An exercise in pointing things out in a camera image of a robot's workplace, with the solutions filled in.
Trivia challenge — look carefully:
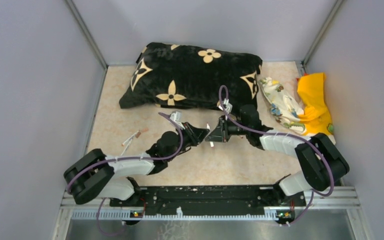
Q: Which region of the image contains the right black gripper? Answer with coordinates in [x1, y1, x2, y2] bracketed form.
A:
[206, 115, 251, 143]

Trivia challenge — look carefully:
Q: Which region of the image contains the white pen brown cap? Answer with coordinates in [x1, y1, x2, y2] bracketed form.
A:
[120, 130, 142, 156]

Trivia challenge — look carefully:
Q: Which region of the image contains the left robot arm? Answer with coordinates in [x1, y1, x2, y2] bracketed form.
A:
[63, 122, 210, 207]

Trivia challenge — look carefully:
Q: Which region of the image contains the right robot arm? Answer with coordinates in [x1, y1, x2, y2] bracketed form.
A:
[205, 105, 350, 206]

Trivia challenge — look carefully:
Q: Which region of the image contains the black floral pillow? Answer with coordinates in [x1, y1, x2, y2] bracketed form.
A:
[119, 42, 263, 114]

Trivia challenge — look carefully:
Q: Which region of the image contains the white patterned cloth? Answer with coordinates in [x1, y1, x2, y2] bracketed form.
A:
[259, 77, 336, 144]

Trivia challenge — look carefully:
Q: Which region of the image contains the yellow cloth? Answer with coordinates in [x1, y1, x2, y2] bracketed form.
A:
[297, 72, 334, 137]

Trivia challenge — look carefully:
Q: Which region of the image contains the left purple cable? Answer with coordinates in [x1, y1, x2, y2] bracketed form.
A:
[66, 112, 184, 237]

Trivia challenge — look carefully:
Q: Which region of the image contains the purple cable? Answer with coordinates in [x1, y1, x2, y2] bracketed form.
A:
[218, 85, 335, 228]
[66, 112, 184, 237]

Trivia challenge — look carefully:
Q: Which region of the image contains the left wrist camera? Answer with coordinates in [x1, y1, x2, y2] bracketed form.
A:
[169, 110, 182, 123]

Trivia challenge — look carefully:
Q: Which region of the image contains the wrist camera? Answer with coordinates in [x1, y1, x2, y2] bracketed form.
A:
[169, 110, 182, 123]
[219, 98, 233, 115]

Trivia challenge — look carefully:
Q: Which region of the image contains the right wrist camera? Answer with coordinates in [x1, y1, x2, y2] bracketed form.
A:
[219, 98, 233, 115]

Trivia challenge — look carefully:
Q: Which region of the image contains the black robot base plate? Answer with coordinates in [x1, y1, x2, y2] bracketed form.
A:
[109, 185, 306, 216]

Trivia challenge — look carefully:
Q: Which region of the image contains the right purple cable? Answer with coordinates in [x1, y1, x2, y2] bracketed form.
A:
[218, 85, 335, 228]

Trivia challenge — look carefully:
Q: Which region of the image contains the aluminium frame rail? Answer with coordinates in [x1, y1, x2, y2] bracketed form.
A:
[52, 185, 368, 240]

